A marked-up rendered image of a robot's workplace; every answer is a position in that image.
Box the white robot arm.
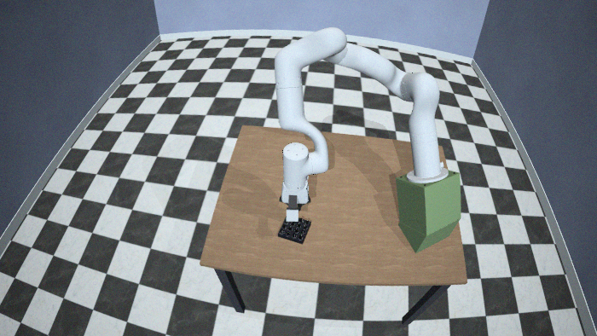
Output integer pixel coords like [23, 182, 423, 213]
[275, 27, 449, 190]

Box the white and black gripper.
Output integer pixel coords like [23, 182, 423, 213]
[279, 180, 310, 211]

